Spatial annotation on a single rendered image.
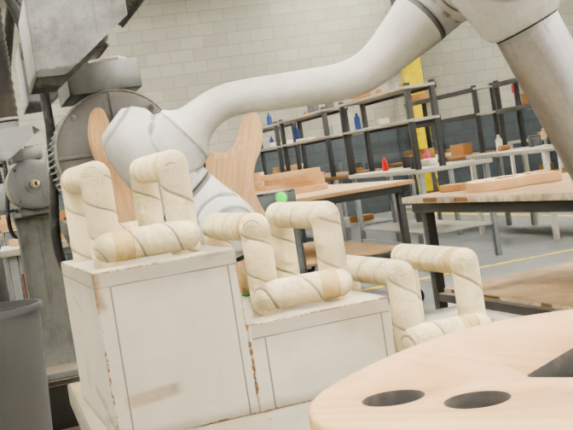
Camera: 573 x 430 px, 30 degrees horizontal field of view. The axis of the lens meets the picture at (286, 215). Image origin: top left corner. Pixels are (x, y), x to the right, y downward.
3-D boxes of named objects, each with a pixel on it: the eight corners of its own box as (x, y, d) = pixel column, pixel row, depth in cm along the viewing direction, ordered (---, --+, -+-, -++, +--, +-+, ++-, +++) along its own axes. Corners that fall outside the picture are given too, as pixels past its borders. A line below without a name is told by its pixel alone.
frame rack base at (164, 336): (78, 400, 131) (55, 262, 130) (198, 374, 136) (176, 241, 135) (120, 445, 105) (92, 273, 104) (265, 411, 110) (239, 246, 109)
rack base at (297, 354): (194, 375, 135) (183, 304, 135) (315, 349, 141) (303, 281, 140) (261, 413, 110) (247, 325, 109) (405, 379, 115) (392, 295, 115)
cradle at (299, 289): (251, 311, 115) (247, 282, 115) (348, 292, 119) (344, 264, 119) (261, 315, 112) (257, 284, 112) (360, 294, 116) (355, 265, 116)
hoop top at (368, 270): (330, 280, 137) (326, 256, 137) (354, 276, 139) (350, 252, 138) (394, 291, 119) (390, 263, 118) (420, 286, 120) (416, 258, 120)
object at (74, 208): (72, 261, 127) (58, 183, 127) (98, 257, 128) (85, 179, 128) (75, 262, 124) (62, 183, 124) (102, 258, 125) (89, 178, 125)
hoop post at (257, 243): (249, 315, 117) (236, 229, 116) (276, 309, 118) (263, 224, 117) (258, 317, 114) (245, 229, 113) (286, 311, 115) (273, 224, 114)
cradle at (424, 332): (396, 354, 121) (392, 327, 121) (484, 334, 125) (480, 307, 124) (409, 358, 118) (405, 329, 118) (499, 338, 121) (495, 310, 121)
